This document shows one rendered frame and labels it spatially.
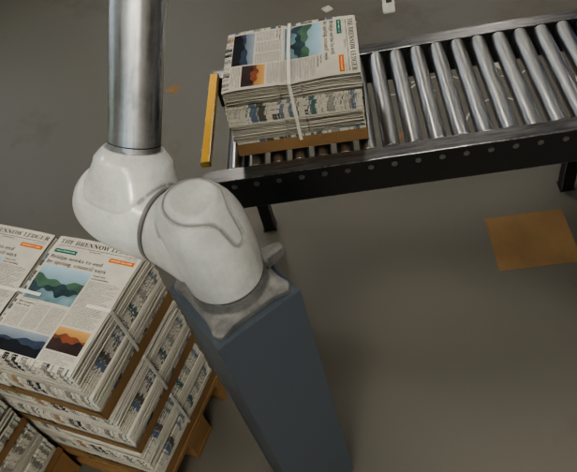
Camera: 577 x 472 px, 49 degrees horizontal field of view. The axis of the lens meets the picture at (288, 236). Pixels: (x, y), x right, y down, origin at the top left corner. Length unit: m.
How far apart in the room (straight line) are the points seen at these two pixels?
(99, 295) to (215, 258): 0.60
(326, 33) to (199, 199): 0.88
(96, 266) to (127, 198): 0.54
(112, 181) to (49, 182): 2.25
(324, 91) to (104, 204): 0.73
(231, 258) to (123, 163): 0.27
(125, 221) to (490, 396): 1.43
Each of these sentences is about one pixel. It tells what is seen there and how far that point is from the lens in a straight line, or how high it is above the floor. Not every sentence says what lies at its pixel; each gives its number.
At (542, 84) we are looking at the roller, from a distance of 1.98.
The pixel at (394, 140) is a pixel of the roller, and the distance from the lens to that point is 1.81.
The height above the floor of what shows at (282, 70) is 1.03.
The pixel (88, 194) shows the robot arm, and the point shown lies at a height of 1.23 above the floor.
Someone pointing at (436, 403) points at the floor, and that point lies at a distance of 2.21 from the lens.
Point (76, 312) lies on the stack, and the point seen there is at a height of 0.83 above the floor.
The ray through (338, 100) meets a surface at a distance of 1.72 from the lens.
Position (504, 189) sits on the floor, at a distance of 2.77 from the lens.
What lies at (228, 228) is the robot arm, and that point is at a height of 1.22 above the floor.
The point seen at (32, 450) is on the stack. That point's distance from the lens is 2.20.
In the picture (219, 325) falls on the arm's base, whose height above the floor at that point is 1.02.
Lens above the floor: 2.01
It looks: 49 degrees down
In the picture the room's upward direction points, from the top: 16 degrees counter-clockwise
